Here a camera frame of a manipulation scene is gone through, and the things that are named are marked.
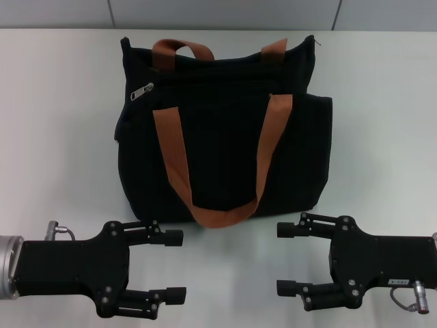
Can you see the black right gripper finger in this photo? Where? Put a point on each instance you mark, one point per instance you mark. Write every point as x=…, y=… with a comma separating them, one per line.
x=288, y=229
x=286, y=288

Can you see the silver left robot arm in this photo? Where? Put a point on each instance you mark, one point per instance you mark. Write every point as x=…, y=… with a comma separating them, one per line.
x=8, y=266

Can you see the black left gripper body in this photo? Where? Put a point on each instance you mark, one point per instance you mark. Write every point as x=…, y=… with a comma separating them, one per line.
x=68, y=266

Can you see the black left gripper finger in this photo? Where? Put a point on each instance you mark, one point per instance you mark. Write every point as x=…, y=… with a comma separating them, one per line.
x=175, y=295
x=170, y=238

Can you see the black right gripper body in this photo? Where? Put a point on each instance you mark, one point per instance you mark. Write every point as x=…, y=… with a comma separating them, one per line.
x=375, y=259

